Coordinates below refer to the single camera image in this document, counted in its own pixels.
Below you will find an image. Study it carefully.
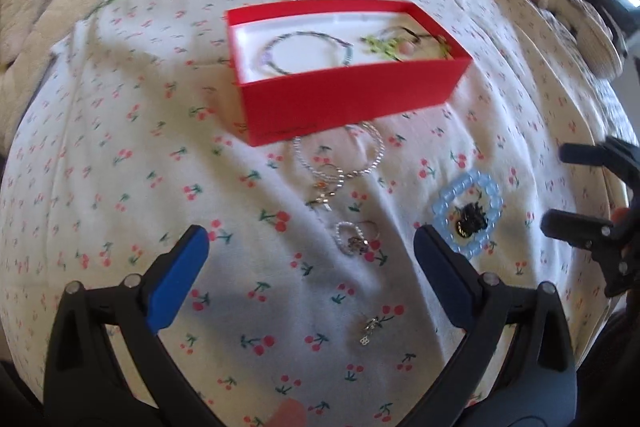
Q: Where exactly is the blue bead bracelet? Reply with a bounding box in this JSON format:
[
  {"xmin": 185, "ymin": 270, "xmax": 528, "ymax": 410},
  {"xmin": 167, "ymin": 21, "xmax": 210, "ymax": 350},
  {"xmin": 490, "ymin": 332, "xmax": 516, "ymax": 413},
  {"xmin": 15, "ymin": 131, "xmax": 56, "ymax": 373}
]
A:
[{"xmin": 432, "ymin": 172, "xmax": 504, "ymax": 261}]

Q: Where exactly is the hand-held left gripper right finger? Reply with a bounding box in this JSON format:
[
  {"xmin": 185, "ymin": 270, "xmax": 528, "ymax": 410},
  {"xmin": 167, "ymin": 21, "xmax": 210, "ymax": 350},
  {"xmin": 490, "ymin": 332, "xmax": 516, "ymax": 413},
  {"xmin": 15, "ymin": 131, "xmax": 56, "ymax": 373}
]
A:
[{"xmin": 410, "ymin": 223, "xmax": 578, "ymax": 427}]

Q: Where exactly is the gold charm ring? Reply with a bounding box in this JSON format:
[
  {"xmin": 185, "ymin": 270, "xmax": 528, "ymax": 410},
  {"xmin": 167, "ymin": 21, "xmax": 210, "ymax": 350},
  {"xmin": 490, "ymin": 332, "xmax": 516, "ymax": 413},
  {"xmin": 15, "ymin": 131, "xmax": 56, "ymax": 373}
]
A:
[{"xmin": 306, "ymin": 164, "xmax": 347, "ymax": 212}]

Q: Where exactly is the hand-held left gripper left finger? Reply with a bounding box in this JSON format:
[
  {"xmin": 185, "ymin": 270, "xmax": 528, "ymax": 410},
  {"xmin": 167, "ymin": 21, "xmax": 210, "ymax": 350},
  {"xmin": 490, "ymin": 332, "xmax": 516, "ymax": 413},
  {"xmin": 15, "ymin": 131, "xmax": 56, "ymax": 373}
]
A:
[{"xmin": 44, "ymin": 225, "xmax": 221, "ymax": 427}]

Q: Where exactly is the clear bead bracelet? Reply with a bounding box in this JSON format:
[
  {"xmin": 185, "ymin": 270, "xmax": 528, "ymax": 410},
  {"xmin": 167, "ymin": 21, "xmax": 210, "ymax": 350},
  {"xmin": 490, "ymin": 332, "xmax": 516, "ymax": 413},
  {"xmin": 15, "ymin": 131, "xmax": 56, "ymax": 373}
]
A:
[{"xmin": 294, "ymin": 123, "xmax": 386, "ymax": 180}]

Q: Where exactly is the red jewelry box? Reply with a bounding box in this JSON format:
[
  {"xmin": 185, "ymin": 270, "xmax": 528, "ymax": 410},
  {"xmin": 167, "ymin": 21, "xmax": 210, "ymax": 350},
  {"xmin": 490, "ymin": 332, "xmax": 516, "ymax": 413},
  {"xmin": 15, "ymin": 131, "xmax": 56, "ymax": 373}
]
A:
[{"xmin": 226, "ymin": 0, "xmax": 472, "ymax": 148}]

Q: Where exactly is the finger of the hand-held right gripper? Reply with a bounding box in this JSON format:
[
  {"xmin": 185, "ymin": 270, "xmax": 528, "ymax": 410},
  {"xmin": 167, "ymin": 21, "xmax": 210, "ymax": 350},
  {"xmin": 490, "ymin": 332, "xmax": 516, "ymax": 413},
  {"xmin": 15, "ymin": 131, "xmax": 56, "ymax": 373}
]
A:
[
  {"xmin": 541, "ymin": 207, "xmax": 640, "ymax": 299},
  {"xmin": 559, "ymin": 136, "xmax": 640, "ymax": 172}
]

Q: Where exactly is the cherry print bedsheet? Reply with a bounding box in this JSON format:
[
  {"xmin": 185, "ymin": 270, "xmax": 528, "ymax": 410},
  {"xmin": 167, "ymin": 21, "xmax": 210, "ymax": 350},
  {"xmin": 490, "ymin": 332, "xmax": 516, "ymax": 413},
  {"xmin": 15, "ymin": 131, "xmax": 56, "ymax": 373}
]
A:
[{"xmin": 0, "ymin": 0, "xmax": 632, "ymax": 427}]

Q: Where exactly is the purple bead bracelet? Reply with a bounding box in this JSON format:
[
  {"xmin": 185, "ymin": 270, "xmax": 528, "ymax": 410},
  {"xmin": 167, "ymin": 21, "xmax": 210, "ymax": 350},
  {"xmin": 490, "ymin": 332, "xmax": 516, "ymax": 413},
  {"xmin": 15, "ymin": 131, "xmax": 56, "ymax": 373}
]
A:
[{"xmin": 260, "ymin": 31, "xmax": 354, "ymax": 76}]

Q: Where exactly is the small pearl ring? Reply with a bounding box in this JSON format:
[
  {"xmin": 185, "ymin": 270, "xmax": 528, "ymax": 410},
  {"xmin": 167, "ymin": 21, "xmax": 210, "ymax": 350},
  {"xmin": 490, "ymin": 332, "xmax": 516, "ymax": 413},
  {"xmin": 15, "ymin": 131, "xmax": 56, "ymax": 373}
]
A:
[{"xmin": 335, "ymin": 220, "xmax": 382, "ymax": 259}]

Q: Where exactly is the silver earring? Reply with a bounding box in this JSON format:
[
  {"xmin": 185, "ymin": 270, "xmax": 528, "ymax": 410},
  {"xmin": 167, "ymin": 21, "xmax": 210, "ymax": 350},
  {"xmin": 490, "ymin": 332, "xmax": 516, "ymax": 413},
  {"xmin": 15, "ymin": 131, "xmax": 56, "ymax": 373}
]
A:
[{"xmin": 357, "ymin": 314, "xmax": 384, "ymax": 349}]

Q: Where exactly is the white plush toy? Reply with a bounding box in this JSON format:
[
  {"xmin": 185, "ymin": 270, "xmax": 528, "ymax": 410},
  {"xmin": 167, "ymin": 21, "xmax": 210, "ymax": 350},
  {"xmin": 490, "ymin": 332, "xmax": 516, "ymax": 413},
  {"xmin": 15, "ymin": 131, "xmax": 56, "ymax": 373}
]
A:
[{"xmin": 531, "ymin": 0, "xmax": 624, "ymax": 80}]

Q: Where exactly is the black and gold brooch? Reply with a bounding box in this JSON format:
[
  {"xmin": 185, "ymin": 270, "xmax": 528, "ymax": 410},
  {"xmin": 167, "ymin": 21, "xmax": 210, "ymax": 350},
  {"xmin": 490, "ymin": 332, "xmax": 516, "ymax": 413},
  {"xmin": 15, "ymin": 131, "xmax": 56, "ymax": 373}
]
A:
[{"xmin": 449, "ymin": 202, "xmax": 489, "ymax": 239}]

